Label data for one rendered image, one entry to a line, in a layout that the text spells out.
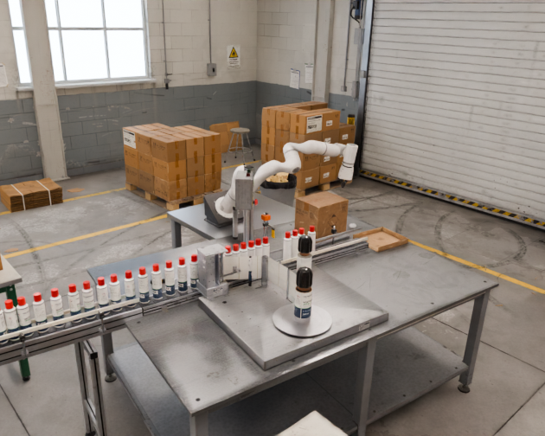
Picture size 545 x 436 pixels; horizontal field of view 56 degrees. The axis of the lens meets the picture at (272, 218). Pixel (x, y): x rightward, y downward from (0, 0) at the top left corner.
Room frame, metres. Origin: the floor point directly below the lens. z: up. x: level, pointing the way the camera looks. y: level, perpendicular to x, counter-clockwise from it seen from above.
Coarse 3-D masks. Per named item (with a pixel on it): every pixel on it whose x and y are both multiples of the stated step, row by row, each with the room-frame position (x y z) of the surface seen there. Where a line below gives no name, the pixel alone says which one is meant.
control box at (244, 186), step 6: (240, 174) 2.89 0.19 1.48; (246, 174) 2.89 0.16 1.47; (252, 174) 2.90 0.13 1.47; (240, 180) 2.80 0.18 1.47; (246, 180) 2.80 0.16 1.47; (252, 180) 2.80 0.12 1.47; (240, 186) 2.80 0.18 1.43; (246, 186) 2.80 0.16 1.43; (252, 186) 2.80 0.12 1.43; (240, 192) 2.80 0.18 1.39; (246, 192) 2.80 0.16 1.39; (252, 192) 2.80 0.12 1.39; (240, 198) 2.80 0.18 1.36; (246, 198) 2.80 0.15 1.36; (252, 198) 2.80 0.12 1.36; (240, 204) 2.80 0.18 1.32; (246, 204) 2.80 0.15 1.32; (252, 204) 2.80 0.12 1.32
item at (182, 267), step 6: (180, 258) 2.55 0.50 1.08; (180, 264) 2.54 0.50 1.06; (180, 270) 2.53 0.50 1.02; (186, 270) 2.55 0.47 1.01; (180, 276) 2.53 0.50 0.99; (186, 276) 2.54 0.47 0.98; (180, 282) 2.53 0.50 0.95; (186, 282) 2.54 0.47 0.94; (180, 288) 2.53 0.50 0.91; (186, 288) 2.54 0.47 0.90
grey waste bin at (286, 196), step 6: (264, 192) 5.56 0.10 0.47; (270, 192) 5.51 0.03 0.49; (276, 192) 5.49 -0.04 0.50; (282, 192) 5.49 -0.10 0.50; (288, 192) 5.52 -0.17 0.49; (294, 192) 5.63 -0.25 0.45; (276, 198) 5.49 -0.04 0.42; (282, 198) 5.50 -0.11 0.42; (288, 198) 5.53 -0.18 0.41; (288, 204) 5.55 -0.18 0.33
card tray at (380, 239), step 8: (368, 232) 3.54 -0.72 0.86; (376, 232) 3.59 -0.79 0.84; (384, 232) 3.60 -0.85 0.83; (392, 232) 3.54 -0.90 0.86; (368, 240) 3.43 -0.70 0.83; (376, 240) 3.44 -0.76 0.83; (384, 240) 3.44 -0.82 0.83; (392, 240) 3.44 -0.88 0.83; (400, 240) 3.37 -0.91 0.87; (376, 248) 3.30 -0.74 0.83; (384, 248) 3.28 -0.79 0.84
